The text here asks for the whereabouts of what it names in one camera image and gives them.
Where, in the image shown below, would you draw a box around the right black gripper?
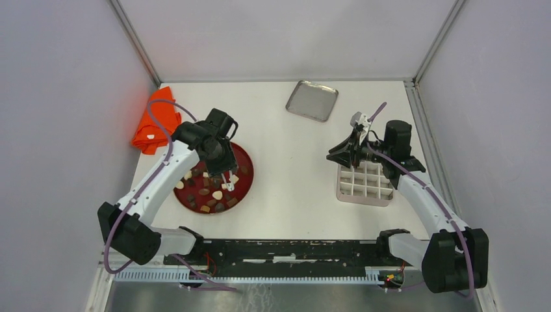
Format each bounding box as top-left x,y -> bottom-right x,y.
326,127 -> 391,169

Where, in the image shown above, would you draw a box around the silver serving tongs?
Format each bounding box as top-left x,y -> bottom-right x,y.
221,171 -> 235,192

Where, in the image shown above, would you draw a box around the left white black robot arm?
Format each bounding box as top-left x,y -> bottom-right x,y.
97,109 -> 238,265

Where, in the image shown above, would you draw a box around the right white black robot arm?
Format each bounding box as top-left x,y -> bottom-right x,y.
326,118 -> 489,298

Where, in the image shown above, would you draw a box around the white heart chocolate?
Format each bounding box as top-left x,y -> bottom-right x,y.
212,190 -> 224,201

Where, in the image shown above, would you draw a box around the brown chocolate piece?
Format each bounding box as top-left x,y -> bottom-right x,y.
227,198 -> 238,208

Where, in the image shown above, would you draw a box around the dark round chocolate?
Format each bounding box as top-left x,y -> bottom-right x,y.
214,203 -> 225,213

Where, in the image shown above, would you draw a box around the red round plate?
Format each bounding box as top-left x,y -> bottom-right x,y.
173,143 -> 254,215

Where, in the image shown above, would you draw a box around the pink tin box with dividers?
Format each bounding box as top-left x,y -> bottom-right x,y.
336,161 -> 394,207

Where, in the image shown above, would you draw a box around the silver tin lid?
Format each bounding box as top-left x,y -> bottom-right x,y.
285,80 -> 339,123

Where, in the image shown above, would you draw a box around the orange folded cloth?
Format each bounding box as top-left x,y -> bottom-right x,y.
131,86 -> 181,155

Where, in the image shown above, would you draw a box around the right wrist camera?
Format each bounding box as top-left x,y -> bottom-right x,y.
350,112 -> 372,133

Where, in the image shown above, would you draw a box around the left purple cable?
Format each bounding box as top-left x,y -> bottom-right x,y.
103,99 -> 199,275

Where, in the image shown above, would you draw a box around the purple cable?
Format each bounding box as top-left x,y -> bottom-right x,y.
103,99 -> 199,275
366,101 -> 476,299

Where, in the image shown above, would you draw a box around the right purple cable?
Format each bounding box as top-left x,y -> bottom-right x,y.
366,101 -> 476,299

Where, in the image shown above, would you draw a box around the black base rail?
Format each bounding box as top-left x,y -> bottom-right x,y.
182,239 -> 413,278

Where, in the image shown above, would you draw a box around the white slotted cable duct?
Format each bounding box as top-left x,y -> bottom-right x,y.
114,268 -> 382,285

